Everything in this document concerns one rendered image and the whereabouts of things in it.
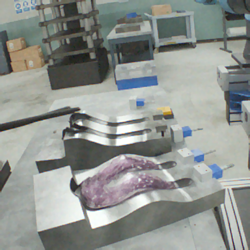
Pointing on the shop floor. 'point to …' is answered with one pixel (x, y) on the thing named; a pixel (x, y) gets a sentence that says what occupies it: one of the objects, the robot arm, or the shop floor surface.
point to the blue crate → (137, 83)
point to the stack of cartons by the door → (25, 55)
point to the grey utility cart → (170, 38)
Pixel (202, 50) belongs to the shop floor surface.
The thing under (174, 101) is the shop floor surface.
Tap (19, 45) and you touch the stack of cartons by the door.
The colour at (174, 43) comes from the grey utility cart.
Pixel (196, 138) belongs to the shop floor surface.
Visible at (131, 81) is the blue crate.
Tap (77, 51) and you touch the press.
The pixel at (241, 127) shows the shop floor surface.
